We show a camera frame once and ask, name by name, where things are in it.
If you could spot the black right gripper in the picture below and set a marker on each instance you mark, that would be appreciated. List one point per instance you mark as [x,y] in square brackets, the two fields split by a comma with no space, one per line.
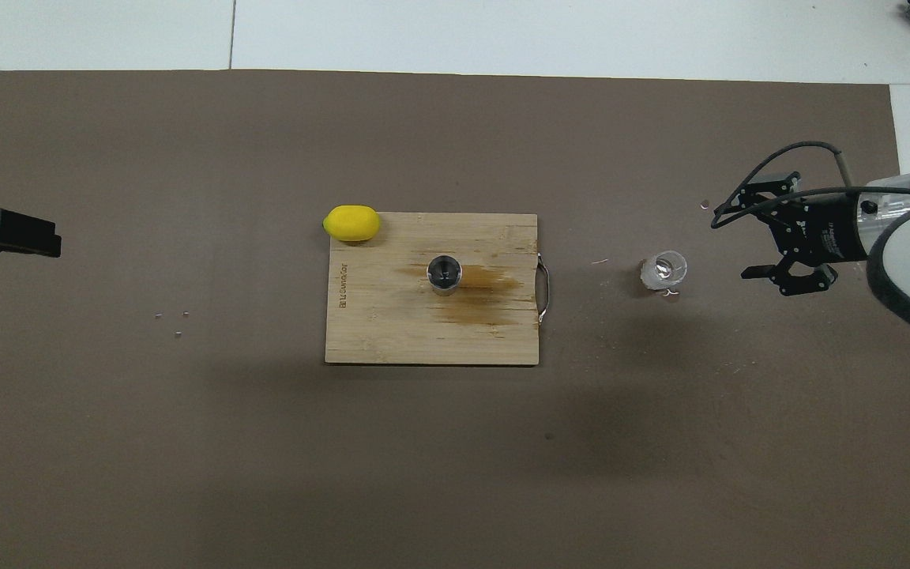
[826,229]

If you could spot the wooden cutting board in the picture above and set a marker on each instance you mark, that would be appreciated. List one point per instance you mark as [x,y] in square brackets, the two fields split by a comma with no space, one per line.
[392,332]

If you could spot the clear plastic cup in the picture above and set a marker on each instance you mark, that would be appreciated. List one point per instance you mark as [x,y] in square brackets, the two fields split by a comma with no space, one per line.
[664,270]

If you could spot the yellow lemon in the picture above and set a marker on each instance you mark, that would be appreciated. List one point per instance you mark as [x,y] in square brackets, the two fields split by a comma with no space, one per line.
[351,223]

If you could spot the steel jigger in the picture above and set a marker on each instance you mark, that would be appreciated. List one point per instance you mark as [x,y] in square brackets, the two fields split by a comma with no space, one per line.
[445,274]

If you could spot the brown table mat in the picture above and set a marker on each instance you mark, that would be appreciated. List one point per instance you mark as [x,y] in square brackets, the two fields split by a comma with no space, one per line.
[423,474]

